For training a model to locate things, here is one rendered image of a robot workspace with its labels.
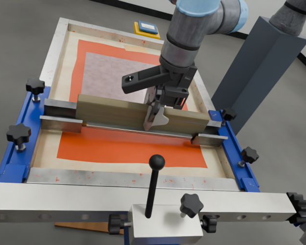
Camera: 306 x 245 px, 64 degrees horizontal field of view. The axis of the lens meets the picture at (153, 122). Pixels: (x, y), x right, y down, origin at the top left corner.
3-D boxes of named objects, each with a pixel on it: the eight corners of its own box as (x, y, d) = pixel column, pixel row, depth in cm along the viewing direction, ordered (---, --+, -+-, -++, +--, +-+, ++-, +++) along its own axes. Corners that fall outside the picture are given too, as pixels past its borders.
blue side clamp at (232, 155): (201, 121, 88) (210, 107, 83) (213, 123, 89) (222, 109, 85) (230, 199, 67) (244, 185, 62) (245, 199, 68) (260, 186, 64)
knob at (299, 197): (264, 200, 65) (281, 185, 60) (281, 201, 67) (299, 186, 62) (278, 229, 60) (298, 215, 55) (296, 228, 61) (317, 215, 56)
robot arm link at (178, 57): (169, 46, 48) (162, 27, 53) (161, 66, 51) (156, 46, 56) (203, 54, 50) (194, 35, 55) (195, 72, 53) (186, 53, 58)
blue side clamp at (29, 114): (32, 99, 72) (31, 80, 67) (50, 102, 73) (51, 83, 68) (1, 192, 51) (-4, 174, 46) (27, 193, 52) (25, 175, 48)
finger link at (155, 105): (154, 126, 60) (164, 95, 56) (148, 125, 60) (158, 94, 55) (151, 114, 64) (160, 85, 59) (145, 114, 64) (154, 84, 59)
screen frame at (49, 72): (59, 26, 105) (59, 17, 102) (183, 52, 122) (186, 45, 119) (6, 191, 50) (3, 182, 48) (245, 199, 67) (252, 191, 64)
